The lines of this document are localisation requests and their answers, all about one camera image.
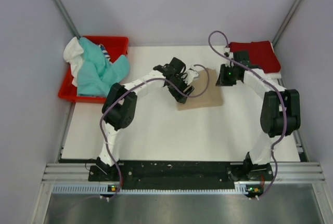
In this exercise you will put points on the left aluminium corner post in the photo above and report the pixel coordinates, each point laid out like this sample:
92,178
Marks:
66,18

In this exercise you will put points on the red white blue striped shirt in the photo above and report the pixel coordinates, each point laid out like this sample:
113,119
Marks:
105,54

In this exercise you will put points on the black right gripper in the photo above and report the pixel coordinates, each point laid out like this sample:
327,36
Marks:
221,81

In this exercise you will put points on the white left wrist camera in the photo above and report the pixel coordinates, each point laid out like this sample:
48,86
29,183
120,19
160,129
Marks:
190,75

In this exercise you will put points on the right aluminium side rail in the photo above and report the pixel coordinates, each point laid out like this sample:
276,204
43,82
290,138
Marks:
291,149

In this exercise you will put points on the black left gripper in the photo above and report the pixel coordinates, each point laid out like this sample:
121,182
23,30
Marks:
184,85

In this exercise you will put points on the aluminium front rail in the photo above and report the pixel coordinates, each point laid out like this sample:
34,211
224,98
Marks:
293,172

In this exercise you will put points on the red plastic bin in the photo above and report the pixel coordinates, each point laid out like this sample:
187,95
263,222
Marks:
116,46

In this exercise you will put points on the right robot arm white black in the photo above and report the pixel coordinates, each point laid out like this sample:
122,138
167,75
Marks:
279,117

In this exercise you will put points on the light blue cable duct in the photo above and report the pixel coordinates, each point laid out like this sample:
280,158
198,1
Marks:
110,189

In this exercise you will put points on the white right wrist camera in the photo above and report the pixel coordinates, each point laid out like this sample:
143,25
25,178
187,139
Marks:
228,55

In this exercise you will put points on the white t-shirt in bin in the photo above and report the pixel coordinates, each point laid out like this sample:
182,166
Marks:
73,55

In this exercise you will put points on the teal t-shirt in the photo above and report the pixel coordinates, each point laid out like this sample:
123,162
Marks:
96,77

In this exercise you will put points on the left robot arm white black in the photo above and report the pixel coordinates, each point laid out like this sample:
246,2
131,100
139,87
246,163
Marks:
119,108

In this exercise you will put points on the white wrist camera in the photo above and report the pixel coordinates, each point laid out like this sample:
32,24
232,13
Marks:
228,55
190,75

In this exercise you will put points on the right aluminium corner post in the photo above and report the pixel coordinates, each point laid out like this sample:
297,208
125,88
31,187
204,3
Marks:
287,19

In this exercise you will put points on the aluminium corner post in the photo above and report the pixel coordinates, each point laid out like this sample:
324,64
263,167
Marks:
66,18
287,19

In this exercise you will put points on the beige t-shirt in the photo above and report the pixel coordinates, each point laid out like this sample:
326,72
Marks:
212,97

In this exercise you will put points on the folded white t-shirt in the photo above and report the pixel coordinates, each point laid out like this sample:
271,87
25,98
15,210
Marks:
273,74

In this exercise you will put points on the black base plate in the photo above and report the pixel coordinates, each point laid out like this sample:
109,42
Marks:
173,175

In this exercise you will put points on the folded red t-shirt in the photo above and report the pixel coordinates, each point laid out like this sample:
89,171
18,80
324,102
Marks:
260,53

